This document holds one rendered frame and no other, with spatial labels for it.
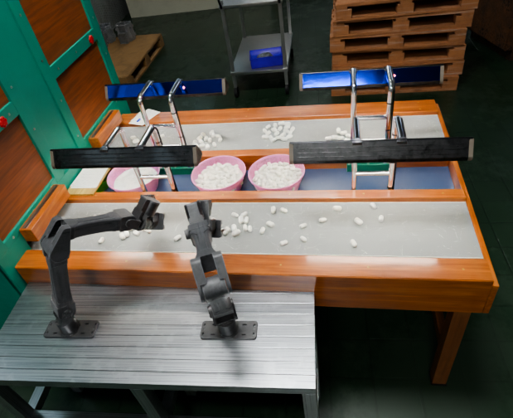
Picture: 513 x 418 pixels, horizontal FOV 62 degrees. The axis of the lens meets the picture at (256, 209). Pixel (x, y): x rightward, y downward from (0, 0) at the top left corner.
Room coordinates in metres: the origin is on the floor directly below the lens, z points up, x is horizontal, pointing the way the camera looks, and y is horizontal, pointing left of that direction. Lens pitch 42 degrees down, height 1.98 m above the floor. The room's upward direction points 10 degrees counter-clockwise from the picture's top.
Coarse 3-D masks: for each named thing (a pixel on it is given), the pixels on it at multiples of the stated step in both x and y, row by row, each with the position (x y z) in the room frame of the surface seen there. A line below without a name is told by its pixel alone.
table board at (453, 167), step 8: (440, 112) 1.89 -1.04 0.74; (440, 120) 1.82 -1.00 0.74; (448, 136) 1.67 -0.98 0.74; (448, 168) 1.51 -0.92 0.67; (456, 168) 1.43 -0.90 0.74; (456, 176) 1.39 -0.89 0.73; (456, 184) 1.37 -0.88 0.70; (464, 184) 1.32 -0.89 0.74; (472, 208) 1.17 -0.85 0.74; (472, 216) 1.13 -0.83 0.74; (472, 224) 1.09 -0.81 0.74; (480, 232) 1.05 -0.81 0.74; (480, 240) 1.01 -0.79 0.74; (488, 256) 0.93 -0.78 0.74; (488, 264) 0.90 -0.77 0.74; (496, 280) 0.83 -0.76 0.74; (496, 288) 0.81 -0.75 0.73; (488, 296) 0.81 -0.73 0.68; (488, 304) 0.81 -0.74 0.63; (488, 312) 0.80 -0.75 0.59
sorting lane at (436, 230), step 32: (224, 224) 1.33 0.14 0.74; (256, 224) 1.30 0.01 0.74; (288, 224) 1.26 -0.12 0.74; (320, 224) 1.23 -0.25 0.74; (352, 224) 1.20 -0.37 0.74; (384, 224) 1.17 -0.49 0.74; (416, 224) 1.14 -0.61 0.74; (448, 224) 1.11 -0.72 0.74; (416, 256) 0.98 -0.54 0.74; (448, 256) 0.96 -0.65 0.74; (480, 256) 0.94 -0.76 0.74
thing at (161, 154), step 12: (60, 156) 1.52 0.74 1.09; (72, 156) 1.50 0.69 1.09; (84, 156) 1.49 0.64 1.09; (96, 156) 1.47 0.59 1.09; (108, 156) 1.46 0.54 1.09; (120, 156) 1.45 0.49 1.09; (132, 156) 1.43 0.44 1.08; (144, 156) 1.42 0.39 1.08; (156, 156) 1.41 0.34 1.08; (168, 156) 1.39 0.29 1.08; (180, 156) 1.38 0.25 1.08; (192, 156) 1.37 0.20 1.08; (60, 168) 1.50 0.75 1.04; (72, 168) 1.49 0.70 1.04
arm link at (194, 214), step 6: (186, 204) 1.11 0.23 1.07; (192, 204) 1.11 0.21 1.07; (198, 204) 1.12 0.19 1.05; (186, 210) 1.11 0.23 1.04; (192, 210) 1.09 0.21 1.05; (198, 210) 1.09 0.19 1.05; (186, 216) 1.11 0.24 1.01; (192, 216) 1.08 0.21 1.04; (198, 216) 1.08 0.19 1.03; (192, 222) 1.06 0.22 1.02; (210, 228) 1.01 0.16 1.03; (186, 234) 1.00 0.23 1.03
